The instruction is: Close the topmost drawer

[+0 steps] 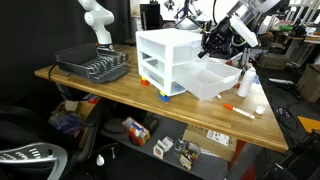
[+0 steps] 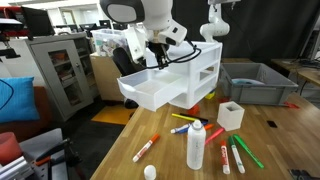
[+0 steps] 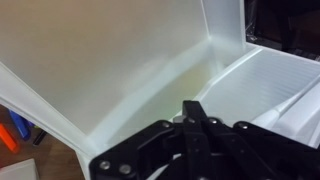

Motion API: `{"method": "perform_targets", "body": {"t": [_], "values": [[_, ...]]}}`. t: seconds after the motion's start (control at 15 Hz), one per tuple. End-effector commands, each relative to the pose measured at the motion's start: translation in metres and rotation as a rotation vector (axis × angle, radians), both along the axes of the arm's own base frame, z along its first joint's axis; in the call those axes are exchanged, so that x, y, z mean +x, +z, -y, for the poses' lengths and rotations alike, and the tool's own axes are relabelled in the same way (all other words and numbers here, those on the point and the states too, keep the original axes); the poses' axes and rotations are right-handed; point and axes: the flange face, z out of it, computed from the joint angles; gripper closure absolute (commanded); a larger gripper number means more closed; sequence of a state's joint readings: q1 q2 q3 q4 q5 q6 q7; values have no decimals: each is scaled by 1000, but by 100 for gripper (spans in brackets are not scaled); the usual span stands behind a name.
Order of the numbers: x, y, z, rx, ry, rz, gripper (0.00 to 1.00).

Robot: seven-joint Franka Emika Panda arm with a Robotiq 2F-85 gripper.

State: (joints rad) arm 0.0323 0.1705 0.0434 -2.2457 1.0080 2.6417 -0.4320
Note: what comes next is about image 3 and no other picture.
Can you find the orange marker pen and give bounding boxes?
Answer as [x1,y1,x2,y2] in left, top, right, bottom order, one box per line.
[0,122,20,155]

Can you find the blue marker pen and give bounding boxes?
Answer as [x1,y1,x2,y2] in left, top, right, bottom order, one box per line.
[8,109,32,141]

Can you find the white cube pen holder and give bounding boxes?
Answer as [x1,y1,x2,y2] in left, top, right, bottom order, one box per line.
[0,158,40,180]

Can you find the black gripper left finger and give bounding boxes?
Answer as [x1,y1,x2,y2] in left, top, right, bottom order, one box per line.
[88,100,198,180]

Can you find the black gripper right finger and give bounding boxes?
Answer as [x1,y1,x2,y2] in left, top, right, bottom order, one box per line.
[191,100,320,180]

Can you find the black marker pen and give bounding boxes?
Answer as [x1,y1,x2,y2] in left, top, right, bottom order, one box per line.
[32,128,48,147]

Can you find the translucent white plastic drawer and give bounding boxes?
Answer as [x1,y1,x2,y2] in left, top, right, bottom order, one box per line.
[0,0,248,180]
[194,42,320,149]

